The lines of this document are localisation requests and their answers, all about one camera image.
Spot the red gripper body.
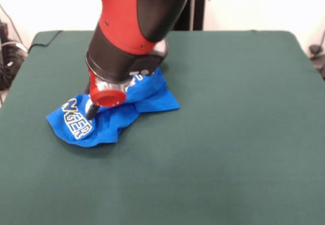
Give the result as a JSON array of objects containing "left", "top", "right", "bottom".
[{"left": 87, "top": 67, "right": 127, "bottom": 108}]

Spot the dark green table cloth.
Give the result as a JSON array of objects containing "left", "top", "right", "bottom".
[{"left": 0, "top": 30, "right": 325, "bottom": 225}]

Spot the black floor stand base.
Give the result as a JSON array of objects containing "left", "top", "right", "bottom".
[
  {"left": 0, "top": 19, "right": 28, "bottom": 91},
  {"left": 308, "top": 44, "right": 325, "bottom": 81}
]

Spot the blue printed t-shirt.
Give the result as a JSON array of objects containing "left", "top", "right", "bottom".
[{"left": 45, "top": 66, "right": 180, "bottom": 148}]

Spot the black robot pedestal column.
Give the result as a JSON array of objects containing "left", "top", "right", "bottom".
[{"left": 175, "top": 0, "right": 211, "bottom": 31}]

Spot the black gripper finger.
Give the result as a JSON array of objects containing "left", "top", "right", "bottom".
[{"left": 84, "top": 103, "right": 100, "bottom": 120}]

